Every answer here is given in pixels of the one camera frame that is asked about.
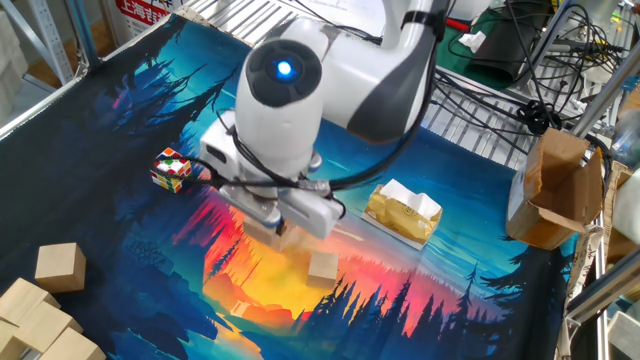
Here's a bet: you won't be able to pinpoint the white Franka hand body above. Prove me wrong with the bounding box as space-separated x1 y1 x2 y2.
199 110 347 240

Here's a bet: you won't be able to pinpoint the large plain wooden cube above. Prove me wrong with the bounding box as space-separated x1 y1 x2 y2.
0 319 21 360
0 277 62 326
33 242 87 295
306 251 340 290
12 301 85 354
242 214 302 254
39 327 107 360

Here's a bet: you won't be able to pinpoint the gold tissue pack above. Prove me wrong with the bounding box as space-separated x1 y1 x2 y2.
360 178 444 251

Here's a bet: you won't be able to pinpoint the Rubik's cube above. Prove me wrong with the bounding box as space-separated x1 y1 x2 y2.
149 147 194 195

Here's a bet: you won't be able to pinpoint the colourful sunset printed mat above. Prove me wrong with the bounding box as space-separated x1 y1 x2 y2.
0 12 581 360

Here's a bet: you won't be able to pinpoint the green table mat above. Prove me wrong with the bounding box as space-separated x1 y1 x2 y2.
433 12 514 92

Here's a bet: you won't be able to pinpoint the crumpled white tissue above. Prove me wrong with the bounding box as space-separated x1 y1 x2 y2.
457 30 489 54

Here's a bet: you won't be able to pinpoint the cardboard box with label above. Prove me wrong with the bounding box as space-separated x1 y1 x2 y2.
504 127 606 251

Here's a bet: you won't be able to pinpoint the black pouch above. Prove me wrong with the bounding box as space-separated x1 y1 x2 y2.
467 0 551 91

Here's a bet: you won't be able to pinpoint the red white printed sign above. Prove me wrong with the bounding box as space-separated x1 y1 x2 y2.
113 0 174 27

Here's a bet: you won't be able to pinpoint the white perforated strut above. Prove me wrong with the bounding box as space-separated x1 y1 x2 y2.
0 0 76 86

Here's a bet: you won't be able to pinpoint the brown cardboard carton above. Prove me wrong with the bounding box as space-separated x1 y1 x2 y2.
601 159 640 267

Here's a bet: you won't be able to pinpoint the white plastic container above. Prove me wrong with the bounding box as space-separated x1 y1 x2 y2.
612 168 640 232

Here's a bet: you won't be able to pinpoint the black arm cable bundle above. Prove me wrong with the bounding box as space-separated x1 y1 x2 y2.
149 0 451 221

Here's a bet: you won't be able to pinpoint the tangled black cables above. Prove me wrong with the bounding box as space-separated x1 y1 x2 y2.
432 0 629 169

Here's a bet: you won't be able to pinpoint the blue grey upright post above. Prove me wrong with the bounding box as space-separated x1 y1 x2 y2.
64 0 102 71

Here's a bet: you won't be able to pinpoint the aluminium frame beam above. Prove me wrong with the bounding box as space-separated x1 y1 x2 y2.
569 49 640 139
514 0 581 96

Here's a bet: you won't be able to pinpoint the aluminium frame rail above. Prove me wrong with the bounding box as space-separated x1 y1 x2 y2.
563 249 640 327

